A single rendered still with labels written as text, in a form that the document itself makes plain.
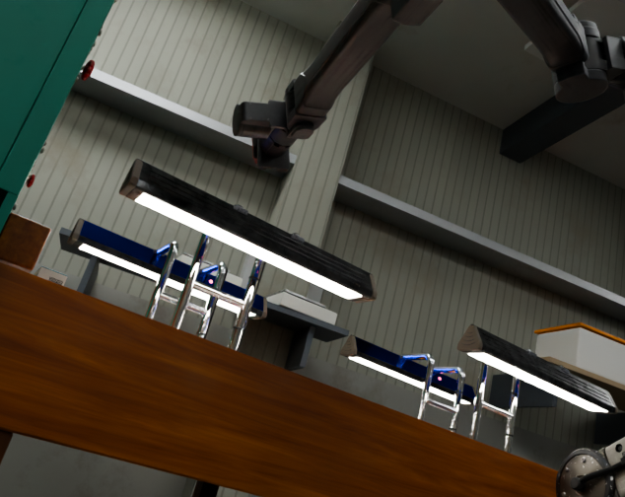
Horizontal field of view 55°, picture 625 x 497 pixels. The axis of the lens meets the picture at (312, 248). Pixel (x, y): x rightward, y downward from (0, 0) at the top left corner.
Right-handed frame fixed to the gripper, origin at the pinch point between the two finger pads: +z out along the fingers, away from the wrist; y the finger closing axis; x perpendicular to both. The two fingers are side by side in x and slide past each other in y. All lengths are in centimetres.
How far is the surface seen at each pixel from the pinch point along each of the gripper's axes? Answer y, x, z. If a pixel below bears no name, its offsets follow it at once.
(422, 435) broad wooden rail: 56, 22, -18
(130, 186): 7.5, -25.6, 1.7
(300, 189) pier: -74, 94, 206
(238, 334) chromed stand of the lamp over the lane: 33.5, 1.9, 25.8
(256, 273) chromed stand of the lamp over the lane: 18.6, 7.0, 25.7
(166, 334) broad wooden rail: 39, -23, -27
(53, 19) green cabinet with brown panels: -2, -40, -36
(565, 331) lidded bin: 18, 253, 171
